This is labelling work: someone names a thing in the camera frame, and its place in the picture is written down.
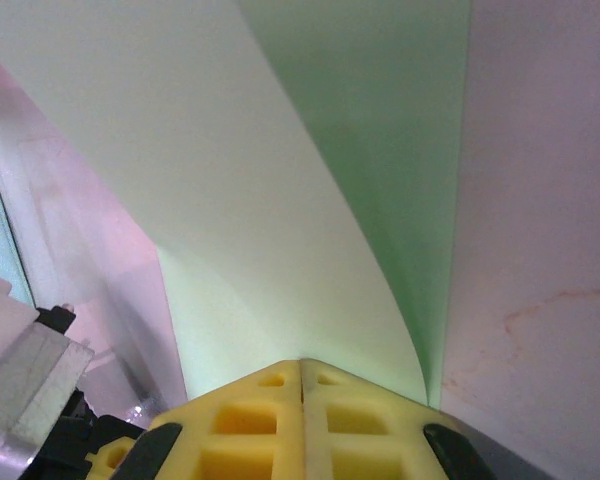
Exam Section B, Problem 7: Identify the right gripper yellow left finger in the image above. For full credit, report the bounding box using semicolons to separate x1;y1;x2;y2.
122;357;304;480

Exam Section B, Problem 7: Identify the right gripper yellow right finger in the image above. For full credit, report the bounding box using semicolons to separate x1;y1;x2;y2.
303;357;496;480

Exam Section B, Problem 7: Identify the light green paper sheet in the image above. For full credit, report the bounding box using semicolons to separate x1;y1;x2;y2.
0;0;474;407

